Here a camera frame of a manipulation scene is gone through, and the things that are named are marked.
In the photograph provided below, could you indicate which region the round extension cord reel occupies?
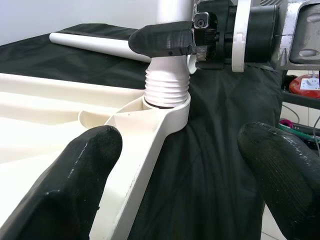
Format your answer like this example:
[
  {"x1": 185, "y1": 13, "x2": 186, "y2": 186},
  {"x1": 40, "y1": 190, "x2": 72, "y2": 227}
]
[{"x1": 288, "y1": 74, "x2": 320, "y2": 98}]

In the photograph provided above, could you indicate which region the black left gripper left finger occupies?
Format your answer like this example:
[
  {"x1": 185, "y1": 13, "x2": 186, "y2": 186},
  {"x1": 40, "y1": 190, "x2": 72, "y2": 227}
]
[{"x1": 0, "y1": 124, "x2": 123, "y2": 240}]

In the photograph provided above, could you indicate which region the black tablecloth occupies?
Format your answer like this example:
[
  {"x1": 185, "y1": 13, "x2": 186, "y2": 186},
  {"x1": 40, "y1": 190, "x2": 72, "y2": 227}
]
[{"x1": 0, "y1": 23, "x2": 285, "y2": 240}]

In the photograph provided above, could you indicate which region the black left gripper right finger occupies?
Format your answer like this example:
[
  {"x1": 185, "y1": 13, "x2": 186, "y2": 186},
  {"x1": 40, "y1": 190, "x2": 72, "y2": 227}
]
[{"x1": 237, "y1": 121, "x2": 320, "y2": 240}]

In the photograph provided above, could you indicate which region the pink green floor item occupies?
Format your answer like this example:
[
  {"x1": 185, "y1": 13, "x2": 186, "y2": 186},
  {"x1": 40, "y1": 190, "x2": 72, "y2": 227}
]
[{"x1": 279, "y1": 118, "x2": 320, "y2": 141}]

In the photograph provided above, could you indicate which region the white plastic table leg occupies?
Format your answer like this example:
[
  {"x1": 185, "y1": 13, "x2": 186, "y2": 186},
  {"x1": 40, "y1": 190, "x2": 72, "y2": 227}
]
[
  {"x1": 142, "y1": 0, "x2": 194, "y2": 110},
  {"x1": 49, "y1": 31, "x2": 198, "y2": 75}
]

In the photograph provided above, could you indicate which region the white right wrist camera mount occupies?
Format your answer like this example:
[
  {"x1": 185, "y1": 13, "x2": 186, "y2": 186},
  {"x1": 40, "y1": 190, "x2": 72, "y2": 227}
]
[{"x1": 231, "y1": 0, "x2": 253, "y2": 73}]

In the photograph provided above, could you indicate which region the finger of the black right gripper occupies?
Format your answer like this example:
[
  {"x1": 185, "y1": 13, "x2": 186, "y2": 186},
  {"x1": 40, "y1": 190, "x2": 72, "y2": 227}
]
[{"x1": 128, "y1": 20, "x2": 195, "y2": 58}]

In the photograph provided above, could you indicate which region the white plastic table top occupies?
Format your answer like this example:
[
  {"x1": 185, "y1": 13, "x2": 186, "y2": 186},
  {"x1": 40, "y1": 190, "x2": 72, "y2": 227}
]
[{"x1": 0, "y1": 72, "x2": 192, "y2": 240}]

